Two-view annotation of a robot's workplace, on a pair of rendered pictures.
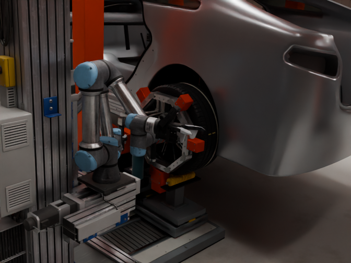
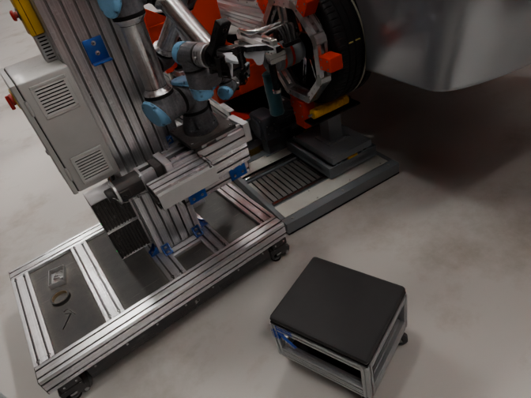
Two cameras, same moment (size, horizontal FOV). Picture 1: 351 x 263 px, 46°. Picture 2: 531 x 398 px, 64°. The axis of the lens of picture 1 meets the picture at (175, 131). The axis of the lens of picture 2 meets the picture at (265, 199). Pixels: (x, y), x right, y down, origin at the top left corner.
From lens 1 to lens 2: 79 cm
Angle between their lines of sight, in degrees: 28
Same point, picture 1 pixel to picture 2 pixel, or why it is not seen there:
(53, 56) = not seen: outside the picture
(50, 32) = not seen: outside the picture
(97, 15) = not seen: outside the picture
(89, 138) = (148, 84)
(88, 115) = (135, 54)
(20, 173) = (83, 140)
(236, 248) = (412, 185)
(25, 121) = (62, 77)
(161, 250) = (312, 196)
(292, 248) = (492, 179)
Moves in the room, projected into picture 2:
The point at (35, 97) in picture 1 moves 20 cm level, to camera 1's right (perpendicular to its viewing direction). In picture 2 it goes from (69, 43) to (115, 36)
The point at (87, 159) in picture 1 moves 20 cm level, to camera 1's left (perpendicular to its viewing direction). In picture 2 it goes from (153, 112) to (110, 115)
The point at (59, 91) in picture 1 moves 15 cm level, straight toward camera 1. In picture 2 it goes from (102, 26) to (89, 39)
